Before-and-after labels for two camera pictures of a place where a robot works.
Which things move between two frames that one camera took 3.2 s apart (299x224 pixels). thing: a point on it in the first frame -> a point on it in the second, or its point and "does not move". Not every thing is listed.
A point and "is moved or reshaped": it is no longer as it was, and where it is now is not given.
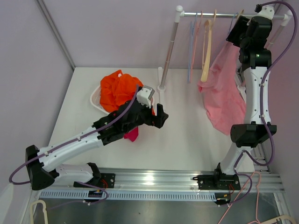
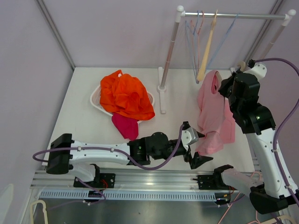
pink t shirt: (224, 92) is moved or reshaped
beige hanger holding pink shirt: (241, 13) -> (242, 64)
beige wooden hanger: (207, 46) is moved or reshaped
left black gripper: (158, 121) -> (196, 161)
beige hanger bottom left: (32, 208) does not move
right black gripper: (241, 25) -> (223, 89)
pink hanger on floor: (257, 220) does not move
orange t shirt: (116, 89) does not move
